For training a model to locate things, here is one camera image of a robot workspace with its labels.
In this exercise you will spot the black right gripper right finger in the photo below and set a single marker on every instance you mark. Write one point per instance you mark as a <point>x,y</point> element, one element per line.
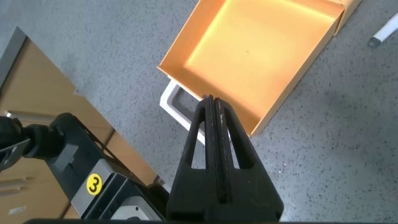
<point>248,193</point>

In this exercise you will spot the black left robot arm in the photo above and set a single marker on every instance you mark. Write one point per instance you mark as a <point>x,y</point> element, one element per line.
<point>40,143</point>

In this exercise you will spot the yellow drawer cabinet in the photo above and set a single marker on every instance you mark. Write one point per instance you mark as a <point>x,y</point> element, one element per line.
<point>348,12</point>

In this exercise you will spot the white pen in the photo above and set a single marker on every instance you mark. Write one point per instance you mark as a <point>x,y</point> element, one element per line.
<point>385,31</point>

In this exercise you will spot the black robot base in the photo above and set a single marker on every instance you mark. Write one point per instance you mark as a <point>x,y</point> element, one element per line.
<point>77,146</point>

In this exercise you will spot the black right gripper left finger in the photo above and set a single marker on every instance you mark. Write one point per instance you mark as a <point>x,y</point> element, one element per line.
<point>199,186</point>

